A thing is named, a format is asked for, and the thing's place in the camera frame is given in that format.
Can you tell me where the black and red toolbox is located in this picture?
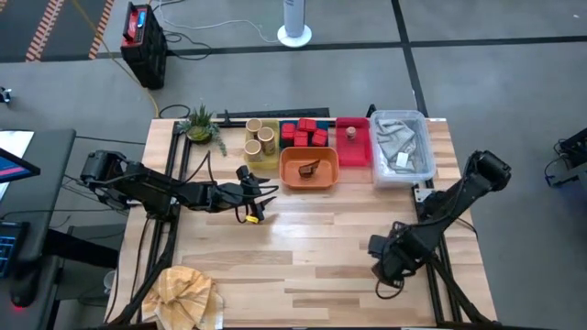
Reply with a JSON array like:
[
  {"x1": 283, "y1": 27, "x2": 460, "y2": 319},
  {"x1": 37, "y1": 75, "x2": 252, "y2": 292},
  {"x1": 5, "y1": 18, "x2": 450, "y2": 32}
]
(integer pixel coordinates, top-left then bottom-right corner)
[{"x1": 119, "y1": 2, "x2": 169, "y2": 91}]

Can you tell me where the black table rail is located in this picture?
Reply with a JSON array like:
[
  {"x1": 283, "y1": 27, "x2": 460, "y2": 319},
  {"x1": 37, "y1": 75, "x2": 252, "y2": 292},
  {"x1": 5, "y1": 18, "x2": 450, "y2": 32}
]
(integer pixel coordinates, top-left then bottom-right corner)
[{"x1": 216, "y1": 107, "x2": 331, "y2": 127}]

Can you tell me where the yellow checked cloth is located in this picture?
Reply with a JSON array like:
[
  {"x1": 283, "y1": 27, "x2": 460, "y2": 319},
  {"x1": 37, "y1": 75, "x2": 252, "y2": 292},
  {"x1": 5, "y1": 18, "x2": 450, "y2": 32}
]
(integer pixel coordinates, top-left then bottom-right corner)
[{"x1": 140, "y1": 265, "x2": 225, "y2": 330}]

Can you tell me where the white paper sheet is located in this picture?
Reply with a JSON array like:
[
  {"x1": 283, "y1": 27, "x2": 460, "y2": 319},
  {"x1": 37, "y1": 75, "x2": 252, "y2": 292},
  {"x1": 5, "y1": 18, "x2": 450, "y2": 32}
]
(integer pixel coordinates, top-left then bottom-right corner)
[{"x1": 0, "y1": 130, "x2": 36, "y2": 160}]

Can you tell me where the black side desk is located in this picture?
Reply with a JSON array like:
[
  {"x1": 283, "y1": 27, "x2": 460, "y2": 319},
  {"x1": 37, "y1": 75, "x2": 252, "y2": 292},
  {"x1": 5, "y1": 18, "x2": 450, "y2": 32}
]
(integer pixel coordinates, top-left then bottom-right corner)
[{"x1": 0, "y1": 127, "x2": 77, "y2": 276}]

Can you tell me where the computer monitor on desk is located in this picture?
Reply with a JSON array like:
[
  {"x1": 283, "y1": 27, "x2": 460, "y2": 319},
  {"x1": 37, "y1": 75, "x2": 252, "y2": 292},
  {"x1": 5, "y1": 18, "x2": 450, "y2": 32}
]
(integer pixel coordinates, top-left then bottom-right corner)
[{"x1": 0, "y1": 146, "x2": 41, "y2": 184}]

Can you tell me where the yellow plastic tray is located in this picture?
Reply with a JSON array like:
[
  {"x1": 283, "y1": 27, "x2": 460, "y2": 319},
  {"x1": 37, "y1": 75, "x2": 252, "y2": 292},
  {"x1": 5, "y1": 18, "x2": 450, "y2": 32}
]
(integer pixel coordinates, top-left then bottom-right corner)
[{"x1": 243, "y1": 118, "x2": 282, "y2": 170}]

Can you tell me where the brown spice packet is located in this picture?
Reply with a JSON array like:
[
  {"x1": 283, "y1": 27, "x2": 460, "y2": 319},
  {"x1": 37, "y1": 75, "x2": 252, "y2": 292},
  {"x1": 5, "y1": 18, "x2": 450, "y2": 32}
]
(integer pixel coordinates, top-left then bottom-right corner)
[{"x1": 297, "y1": 159, "x2": 321, "y2": 179}]

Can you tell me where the black device with light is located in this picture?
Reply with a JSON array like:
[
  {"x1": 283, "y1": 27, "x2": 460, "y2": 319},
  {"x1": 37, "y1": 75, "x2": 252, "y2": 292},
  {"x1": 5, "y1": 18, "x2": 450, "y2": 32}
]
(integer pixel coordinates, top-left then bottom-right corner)
[{"x1": 8, "y1": 274, "x2": 45, "y2": 311}]

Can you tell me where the orange plastic tray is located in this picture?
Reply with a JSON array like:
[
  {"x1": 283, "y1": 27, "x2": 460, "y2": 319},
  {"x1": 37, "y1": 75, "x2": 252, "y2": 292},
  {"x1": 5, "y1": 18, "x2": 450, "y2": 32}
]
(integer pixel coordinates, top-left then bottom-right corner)
[{"x1": 279, "y1": 146, "x2": 340, "y2": 191}]

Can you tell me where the black floor cable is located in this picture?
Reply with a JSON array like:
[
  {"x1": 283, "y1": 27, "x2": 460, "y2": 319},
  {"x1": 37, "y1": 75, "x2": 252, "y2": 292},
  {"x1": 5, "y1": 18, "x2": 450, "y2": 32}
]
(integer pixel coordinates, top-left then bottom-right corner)
[{"x1": 162, "y1": 29, "x2": 215, "y2": 61}]

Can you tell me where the white tower fan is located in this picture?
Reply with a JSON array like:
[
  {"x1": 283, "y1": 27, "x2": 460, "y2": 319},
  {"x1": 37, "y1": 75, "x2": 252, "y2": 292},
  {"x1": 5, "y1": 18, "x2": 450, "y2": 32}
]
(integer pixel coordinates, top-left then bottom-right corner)
[{"x1": 276, "y1": 0, "x2": 313, "y2": 49}]

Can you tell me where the clear plastic storage bin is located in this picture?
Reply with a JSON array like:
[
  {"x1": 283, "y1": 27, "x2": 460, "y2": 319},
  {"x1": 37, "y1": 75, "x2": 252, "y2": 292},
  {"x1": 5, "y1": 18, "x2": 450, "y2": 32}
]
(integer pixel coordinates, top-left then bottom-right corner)
[{"x1": 369, "y1": 109, "x2": 437, "y2": 188}]

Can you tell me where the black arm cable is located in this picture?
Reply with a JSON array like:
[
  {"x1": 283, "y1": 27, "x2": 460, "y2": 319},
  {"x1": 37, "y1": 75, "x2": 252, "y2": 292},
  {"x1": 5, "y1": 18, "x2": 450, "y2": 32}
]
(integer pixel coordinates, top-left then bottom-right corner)
[{"x1": 158, "y1": 104, "x2": 192, "y2": 119}]

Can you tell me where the black equipment with cables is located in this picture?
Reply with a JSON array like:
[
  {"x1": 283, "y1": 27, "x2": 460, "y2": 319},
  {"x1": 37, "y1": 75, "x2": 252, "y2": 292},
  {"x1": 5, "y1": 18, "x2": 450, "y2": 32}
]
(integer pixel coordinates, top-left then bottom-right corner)
[{"x1": 544, "y1": 127, "x2": 587, "y2": 189}]

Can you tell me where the yellow cable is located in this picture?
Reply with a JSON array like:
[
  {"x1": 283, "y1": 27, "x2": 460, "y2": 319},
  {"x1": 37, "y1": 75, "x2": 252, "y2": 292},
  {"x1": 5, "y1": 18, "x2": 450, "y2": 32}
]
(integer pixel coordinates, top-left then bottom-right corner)
[{"x1": 72, "y1": 0, "x2": 161, "y2": 118}]

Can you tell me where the red plastic tray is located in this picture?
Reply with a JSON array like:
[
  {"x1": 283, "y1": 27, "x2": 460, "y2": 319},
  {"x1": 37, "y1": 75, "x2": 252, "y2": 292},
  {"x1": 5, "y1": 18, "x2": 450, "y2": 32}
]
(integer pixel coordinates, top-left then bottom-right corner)
[{"x1": 335, "y1": 116, "x2": 372, "y2": 169}]

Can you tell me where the blue plastic tray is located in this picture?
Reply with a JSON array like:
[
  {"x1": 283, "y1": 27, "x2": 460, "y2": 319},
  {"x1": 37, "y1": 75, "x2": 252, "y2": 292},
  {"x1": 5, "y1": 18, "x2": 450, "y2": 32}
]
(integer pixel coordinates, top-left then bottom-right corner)
[{"x1": 279, "y1": 118, "x2": 331, "y2": 149}]

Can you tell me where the black keyboard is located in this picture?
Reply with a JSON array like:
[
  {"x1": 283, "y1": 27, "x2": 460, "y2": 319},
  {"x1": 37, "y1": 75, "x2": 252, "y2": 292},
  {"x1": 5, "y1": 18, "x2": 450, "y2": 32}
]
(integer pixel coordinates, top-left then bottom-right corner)
[{"x1": 0, "y1": 222, "x2": 28, "y2": 279}]

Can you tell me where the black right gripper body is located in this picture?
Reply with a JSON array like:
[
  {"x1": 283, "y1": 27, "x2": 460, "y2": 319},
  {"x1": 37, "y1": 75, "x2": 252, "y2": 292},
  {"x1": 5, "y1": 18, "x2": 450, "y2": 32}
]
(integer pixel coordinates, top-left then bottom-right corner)
[{"x1": 376, "y1": 224, "x2": 423, "y2": 284}]

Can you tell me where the grey folded cloth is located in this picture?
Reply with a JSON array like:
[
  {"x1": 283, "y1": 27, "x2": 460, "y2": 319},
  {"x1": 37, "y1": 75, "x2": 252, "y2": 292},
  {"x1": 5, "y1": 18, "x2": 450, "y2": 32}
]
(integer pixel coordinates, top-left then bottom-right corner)
[{"x1": 375, "y1": 118, "x2": 421, "y2": 178}]

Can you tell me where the small potted green plant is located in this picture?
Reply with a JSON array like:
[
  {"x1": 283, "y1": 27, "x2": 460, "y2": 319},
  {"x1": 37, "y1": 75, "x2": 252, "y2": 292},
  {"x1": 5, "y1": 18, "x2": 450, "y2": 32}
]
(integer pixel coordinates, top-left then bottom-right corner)
[{"x1": 176, "y1": 104, "x2": 228, "y2": 157}]

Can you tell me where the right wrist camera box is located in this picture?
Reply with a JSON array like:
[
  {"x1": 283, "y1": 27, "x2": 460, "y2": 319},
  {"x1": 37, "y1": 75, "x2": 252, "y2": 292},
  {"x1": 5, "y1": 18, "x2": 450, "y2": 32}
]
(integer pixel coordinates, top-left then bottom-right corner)
[{"x1": 368, "y1": 235, "x2": 390, "y2": 258}]

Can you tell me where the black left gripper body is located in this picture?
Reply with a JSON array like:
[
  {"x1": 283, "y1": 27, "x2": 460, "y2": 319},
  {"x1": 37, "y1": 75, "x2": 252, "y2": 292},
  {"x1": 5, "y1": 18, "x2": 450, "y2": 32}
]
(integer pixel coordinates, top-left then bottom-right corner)
[{"x1": 211, "y1": 181, "x2": 262, "y2": 215}]

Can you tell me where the white floor cable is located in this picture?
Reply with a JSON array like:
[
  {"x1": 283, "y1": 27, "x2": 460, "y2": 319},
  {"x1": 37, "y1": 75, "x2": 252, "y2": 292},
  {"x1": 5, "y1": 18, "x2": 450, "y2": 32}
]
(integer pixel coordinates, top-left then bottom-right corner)
[{"x1": 153, "y1": 0, "x2": 282, "y2": 45}]

